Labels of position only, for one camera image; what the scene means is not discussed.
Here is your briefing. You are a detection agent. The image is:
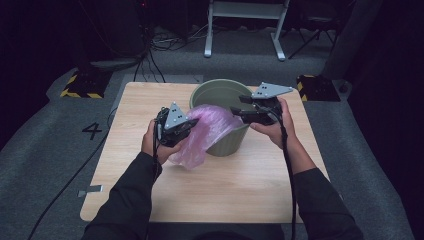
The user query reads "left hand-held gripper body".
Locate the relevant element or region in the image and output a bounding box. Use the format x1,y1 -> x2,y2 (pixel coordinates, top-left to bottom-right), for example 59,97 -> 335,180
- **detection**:
155,101 -> 190,148

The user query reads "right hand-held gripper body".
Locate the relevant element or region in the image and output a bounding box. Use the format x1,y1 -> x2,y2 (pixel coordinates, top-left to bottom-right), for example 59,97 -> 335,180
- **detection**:
251,82 -> 294,127

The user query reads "pink plastic bag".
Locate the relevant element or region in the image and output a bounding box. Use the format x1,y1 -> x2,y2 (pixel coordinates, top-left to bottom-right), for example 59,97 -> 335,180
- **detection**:
168,104 -> 246,170

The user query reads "green plastic bin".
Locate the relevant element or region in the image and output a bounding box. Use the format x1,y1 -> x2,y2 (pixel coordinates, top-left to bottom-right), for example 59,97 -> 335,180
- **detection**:
189,78 -> 258,158

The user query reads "person's right hand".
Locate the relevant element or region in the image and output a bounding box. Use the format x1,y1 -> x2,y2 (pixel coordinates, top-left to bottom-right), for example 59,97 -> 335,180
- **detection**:
249,97 -> 297,151

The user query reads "person's left hand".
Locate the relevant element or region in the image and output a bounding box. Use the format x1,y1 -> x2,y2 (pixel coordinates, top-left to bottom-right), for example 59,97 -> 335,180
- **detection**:
140,119 -> 183,166

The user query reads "black yellow striped floor plate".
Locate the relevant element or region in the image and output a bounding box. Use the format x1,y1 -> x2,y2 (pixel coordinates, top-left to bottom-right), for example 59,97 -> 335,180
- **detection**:
296,74 -> 342,102
59,69 -> 113,99

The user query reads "black tripod stand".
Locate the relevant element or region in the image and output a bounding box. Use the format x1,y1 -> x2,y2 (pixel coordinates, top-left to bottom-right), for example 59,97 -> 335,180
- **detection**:
288,14 -> 338,60

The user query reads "grey curtain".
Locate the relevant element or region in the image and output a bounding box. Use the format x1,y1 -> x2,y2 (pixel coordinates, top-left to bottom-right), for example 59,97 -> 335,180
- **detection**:
321,0 -> 384,81

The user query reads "dark equipment stand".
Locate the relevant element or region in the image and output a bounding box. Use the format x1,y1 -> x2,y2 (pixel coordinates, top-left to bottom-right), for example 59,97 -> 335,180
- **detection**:
76,0 -> 149,73

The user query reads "grey tape strip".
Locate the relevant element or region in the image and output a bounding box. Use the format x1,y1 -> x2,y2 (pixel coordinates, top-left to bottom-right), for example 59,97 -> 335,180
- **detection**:
77,184 -> 104,198

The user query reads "left hand-held gripper cable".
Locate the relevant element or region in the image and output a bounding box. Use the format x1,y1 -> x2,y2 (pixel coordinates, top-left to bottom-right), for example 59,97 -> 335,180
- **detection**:
151,121 -> 161,183

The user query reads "hand-held gripper cable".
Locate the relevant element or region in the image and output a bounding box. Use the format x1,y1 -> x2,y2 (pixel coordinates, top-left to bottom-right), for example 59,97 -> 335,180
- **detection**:
151,121 -> 161,183
278,113 -> 298,240

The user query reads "right hand-held gripper cable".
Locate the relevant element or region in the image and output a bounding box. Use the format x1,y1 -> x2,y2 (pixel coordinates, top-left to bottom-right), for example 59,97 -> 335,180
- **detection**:
278,113 -> 298,240

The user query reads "bundle of floor cables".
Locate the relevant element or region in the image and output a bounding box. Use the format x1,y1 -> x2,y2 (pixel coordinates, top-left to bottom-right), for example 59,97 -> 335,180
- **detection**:
133,23 -> 208,84

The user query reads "white metal stand frame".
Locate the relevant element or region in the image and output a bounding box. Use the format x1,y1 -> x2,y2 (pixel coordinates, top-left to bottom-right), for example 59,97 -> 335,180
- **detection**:
203,0 -> 290,62

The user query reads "long black floor cable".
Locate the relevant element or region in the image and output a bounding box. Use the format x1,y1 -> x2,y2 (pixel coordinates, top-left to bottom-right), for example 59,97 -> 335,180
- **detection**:
26,106 -> 118,240

